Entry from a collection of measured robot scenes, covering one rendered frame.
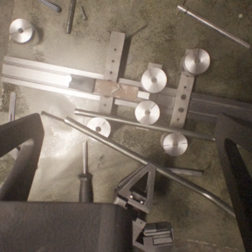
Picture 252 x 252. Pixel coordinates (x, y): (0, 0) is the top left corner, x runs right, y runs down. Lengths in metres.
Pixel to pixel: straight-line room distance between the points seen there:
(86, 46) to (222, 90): 0.34
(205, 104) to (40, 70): 0.39
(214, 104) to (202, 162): 0.15
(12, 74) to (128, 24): 0.29
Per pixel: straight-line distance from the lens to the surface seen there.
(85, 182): 0.59
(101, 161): 0.59
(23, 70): 0.59
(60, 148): 0.60
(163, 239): 0.49
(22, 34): 0.59
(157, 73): 0.48
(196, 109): 0.56
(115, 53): 0.53
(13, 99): 0.63
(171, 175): 0.45
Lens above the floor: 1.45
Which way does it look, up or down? 84 degrees down
